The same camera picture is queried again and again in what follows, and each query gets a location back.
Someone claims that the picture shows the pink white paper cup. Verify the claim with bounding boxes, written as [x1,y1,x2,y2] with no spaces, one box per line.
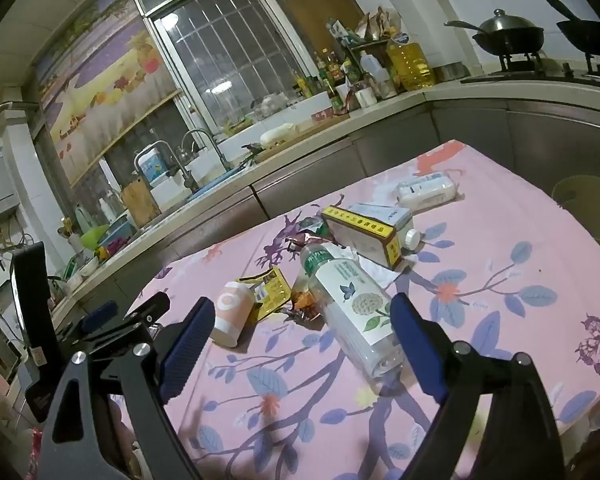
[211,282,256,348]

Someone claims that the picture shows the clear plastic water bottle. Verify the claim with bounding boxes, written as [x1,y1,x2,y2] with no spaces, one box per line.
[300,244,405,393]

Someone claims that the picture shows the white paper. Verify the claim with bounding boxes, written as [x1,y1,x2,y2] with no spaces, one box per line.
[355,255,401,289]

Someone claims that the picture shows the yellow snack wrapper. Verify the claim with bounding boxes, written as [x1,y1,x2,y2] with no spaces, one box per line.
[237,266,291,324]

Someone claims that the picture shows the yellow brown medicine box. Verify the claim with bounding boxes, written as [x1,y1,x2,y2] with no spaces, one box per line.
[321,206,402,270]

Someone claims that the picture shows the orange snack wrapper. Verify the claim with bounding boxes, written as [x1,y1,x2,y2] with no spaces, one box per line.
[285,276,320,323]

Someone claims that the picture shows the white blue milk carton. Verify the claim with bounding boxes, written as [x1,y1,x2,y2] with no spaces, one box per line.
[347,203,422,252]

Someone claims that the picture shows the white tissue packet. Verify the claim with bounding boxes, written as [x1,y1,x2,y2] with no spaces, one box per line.
[396,172,457,212]

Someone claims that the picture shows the green red snack wrapper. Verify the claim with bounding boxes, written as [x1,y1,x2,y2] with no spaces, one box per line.
[285,217,334,252]

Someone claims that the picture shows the chrome kitchen faucet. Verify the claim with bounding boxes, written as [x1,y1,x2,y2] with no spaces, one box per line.
[183,128,233,172]

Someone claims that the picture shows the beige trash bin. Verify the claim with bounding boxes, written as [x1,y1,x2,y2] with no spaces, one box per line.
[552,174,600,242]

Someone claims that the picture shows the barred kitchen window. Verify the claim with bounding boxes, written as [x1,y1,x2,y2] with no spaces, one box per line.
[136,0,363,138]

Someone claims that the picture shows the pink floral tablecloth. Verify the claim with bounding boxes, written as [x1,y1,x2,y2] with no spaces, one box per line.
[140,141,600,479]

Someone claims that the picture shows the wooden cutting board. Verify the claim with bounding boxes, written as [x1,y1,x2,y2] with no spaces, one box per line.
[121,178,161,228]

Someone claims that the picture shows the blue detergent bottle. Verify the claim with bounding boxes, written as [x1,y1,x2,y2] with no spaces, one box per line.
[137,146,169,188]

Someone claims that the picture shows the long wooden chopping board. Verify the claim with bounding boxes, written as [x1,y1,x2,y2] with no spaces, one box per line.
[254,114,350,164]

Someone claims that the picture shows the white plastic jug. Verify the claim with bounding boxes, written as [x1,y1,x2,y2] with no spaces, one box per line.
[360,51,398,100]

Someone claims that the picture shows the yellow cooking oil jug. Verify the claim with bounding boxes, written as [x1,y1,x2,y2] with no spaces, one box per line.
[387,32,436,91]

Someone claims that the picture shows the black gas stove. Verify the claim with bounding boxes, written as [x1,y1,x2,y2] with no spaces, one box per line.
[460,58,600,88]

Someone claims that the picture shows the steel wok with lid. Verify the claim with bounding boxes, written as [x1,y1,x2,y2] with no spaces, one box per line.
[444,9,544,56]

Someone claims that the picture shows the black wok with spatula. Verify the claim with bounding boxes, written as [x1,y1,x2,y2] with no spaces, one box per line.
[545,0,600,56]

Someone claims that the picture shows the colourful fruit wall poster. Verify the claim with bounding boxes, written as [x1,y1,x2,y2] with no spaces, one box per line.
[35,0,178,184]

